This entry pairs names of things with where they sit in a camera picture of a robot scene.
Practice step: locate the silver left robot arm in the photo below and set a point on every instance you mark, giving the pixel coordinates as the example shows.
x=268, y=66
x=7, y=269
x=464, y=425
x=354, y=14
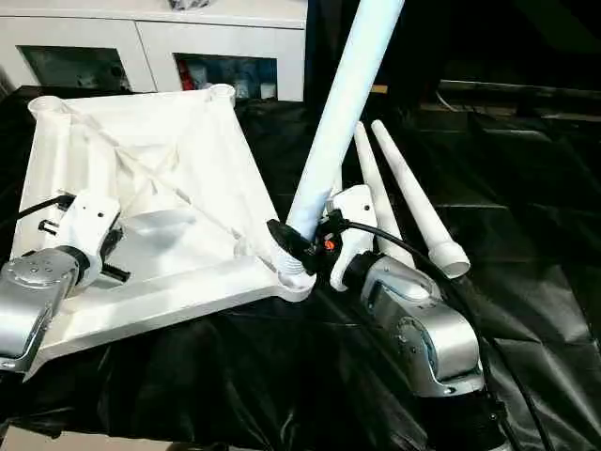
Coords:
x=33, y=301

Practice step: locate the white plastic table top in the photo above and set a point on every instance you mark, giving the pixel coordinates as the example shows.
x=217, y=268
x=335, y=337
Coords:
x=169, y=169

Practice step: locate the small yellow tag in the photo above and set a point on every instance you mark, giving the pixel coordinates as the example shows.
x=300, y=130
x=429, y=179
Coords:
x=379, y=89

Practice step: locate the black work mat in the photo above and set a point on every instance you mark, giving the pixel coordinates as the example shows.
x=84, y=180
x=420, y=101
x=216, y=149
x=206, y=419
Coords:
x=526, y=282

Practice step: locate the white cabinet with glass doors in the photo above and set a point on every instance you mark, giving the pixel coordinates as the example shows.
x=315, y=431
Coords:
x=150, y=42

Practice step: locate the dark low shelf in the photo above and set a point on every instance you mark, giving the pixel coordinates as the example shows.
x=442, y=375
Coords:
x=526, y=94

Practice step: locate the shiny ornament on cabinet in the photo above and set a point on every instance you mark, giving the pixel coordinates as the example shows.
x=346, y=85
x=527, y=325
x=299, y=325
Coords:
x=191, y=4

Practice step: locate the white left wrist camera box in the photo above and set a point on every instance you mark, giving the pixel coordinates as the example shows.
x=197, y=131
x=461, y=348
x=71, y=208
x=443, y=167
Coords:
x=89, y=225

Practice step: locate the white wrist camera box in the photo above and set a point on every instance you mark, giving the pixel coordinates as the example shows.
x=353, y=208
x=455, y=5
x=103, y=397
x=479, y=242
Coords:
x=89, y=225
x=355, y=225

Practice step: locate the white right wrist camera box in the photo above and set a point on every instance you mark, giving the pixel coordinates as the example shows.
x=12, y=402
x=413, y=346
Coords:
x=355, y=225

